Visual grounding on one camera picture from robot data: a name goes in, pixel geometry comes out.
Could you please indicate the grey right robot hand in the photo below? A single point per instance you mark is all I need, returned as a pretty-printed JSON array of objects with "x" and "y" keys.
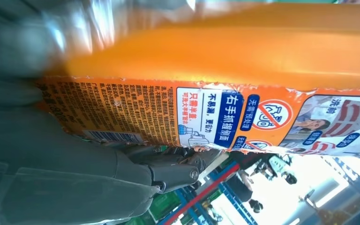
[{"x": 59, "y": 180}]

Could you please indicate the green plastic crate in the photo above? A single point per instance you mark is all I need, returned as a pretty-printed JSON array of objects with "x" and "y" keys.
[{"x": 164, "y": 203}]

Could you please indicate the person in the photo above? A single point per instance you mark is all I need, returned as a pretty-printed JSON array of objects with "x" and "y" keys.
[
  {"x": 276, "y": 167},
  {"x": 242, "y": 189}
]

